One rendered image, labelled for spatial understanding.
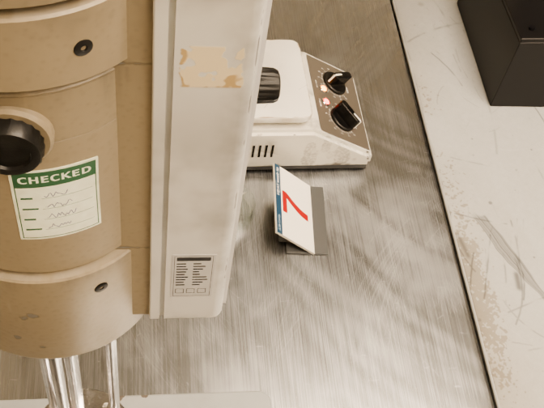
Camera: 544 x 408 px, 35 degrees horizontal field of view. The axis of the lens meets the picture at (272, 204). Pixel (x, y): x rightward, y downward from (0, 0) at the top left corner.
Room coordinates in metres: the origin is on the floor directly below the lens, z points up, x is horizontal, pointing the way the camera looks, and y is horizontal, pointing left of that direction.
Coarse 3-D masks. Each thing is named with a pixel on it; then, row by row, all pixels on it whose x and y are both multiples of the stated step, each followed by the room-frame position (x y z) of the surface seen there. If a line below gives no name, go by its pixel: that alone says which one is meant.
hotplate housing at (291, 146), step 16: (304, 64) 0.73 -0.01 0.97; (256, 128) 0.61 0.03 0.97; (272, 128) 0.62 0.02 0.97; (288, 128) 0.62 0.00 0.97; (304, 128) 0.63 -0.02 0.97; (320, 128) 0.63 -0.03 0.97; (256, 144) 0.61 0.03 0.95; (272, 144) 0.61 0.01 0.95; (288, 144) 0.62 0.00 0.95; (304, 144) 0.62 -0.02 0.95; (320, 144) 0.63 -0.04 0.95; (336, 144) 0.63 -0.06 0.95; (352, 144) 0.64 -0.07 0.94; (368, 144) 0.66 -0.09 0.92; (256, 160) 0.61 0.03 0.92; (272, 160) 0.61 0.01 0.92; (288, 160) 0.62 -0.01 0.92; (304, 160) 0.62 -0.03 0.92; (320, 160) 0.63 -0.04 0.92; (336, 160) 0.63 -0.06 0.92; (352, 160) 0.64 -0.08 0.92; (368, 160) 0.65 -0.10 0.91
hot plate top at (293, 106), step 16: (272, 48) 0.72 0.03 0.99; (288, 48) 0.72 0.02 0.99; (272, 64) 0.69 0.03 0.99; (288, 64) 0.70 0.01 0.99; (288, 80) 0.67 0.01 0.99; (304, 80) 0.68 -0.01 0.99; (288, 96) 0.65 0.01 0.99; (304, 96) 0.66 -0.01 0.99; (256, 112) 0.62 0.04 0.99; (272, 112) 0.62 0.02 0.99; (288, 112) 0.63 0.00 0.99; (304, 112) 0.63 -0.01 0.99
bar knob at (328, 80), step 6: (330, 72) 0.74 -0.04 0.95; (336, 72) 0.72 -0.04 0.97; (342, 72) 0.73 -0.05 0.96; (348, 72) 0.74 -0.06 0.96; (324, 78) 0.72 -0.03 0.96; (330, 78) 0.72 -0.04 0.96; (336, 78) 0.71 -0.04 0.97; (342, 78) 0.72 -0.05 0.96; (348, 78) 0.73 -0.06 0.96; (330, 84) 0.71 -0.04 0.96; (336, 84) 0.72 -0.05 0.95; (342, 84) 0.73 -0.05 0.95; (330, 90) 0.71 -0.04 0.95; (336, 90) 0.71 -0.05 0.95; (342, 90) 0.72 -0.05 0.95
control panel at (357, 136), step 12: (312, 60) 0.74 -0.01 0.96; (312, 72) 0.72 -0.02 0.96; (324, 72) 0.73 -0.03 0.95; (312, 84) 0.70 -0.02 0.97; (324, 84) 0.71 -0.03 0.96; (348, 84) 0.74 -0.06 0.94; (324, 96) 0.69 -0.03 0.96; (336, 96) 0.70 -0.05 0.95; (348, 96) 0.72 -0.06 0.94; (324, 108) 0.67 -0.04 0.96; (324, 120) 0.65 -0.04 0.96; (336, 132) 0.64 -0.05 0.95; (348, 132) 0.66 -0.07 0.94; (360, 132) 0.67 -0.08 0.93; (360, 144) 0.65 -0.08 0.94
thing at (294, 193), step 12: (288, 180) 0.59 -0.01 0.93; (288, 192) 0.57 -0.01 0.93; (300, 192) 0.58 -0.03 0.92; (288, 204) 0.55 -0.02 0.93; (300, 204) 0.57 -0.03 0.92; (288, 216) 0.54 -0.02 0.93; (300, 216) 0.55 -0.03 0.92; (288, 228) 0.52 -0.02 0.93; (300, 228) 0.53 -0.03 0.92; (300, 240) 0.52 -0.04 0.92
